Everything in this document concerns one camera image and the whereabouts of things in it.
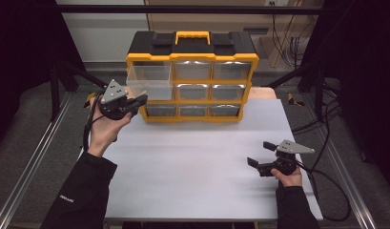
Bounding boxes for black floor cables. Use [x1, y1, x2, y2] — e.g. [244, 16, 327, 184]
[291, 79, 343, 135]

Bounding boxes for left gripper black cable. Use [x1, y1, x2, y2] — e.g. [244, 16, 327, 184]
[82, 97, 105, 153]

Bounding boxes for wooden table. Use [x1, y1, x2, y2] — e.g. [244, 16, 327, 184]
[105, 85, 278, 100]

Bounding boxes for yellow black floor tape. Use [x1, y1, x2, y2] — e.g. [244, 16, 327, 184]
[286, 93, 307, 108]
[83, 91, 97, 109]

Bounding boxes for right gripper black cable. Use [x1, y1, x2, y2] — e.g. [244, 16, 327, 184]
[295, 159, 352, 222]

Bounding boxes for aluminium floor rail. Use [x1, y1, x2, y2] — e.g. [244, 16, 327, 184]
[301, 94, 379, 229]
[0, 92, 74, 229]

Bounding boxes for hanging black cable bundle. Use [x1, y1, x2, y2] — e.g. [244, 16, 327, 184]
[271, 13, 312, 70]

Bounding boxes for person's left hand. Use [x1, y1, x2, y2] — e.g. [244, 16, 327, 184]
[87, 94, 133, 157]

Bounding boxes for person's right hand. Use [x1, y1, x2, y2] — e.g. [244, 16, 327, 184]
[270, 166, 303, 188]

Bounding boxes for yellow black drawer organizer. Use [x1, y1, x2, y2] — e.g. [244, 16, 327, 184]
[125, 30, 260, 124]

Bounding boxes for black metal frame stand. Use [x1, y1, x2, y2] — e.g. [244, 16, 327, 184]
[49, 60, 112, 122]
[264, 61, 327, 119]

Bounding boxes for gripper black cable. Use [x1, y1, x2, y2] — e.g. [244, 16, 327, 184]
[82, 97, 105, 153]
[295, 159, 352, 222]

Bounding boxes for single clear plastic drawer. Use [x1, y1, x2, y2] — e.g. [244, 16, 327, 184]
[125, 64, 174, 101]

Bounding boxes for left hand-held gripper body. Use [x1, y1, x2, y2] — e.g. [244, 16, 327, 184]
[98, 78, 137, 121]

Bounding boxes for grid of clear drawers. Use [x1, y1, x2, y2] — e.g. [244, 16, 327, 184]
[144, 60, 253, 117]

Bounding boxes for black curtain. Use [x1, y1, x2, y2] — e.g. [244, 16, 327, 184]
[301, 0, 390, 194]
[0, 0, 86, 147]

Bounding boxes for black metal crossbar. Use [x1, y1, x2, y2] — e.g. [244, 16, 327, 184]
[55, 4, 331, 14]

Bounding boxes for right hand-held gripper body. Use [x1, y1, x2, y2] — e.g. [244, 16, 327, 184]
[257, 139, 316, 177]

